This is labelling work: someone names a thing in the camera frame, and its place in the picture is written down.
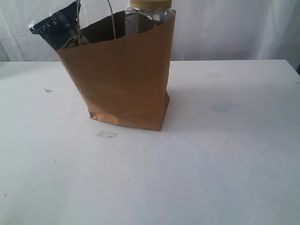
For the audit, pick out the white backdrop curtain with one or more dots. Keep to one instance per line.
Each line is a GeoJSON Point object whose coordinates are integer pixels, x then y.
{"type": "Point", "coordinates": [204, 30]}

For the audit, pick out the clear tape piece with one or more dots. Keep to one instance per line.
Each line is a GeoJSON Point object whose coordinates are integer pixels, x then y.
{"type": "Point", "coordinates": [106, 134]}

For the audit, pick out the brown paper shopping bag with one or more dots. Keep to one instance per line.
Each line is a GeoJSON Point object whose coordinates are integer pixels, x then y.
{"type": "Point", "coordinates": [122, 79]}

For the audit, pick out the clear nut jar gold lid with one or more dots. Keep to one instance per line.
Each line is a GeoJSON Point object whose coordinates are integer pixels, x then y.
{"type": "Point", "coordinates": [144, 15]}

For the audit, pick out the dark blue noodle package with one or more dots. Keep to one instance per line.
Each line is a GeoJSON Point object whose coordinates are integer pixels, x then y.
{"type": "Point", "coordinates": [61, 29]}

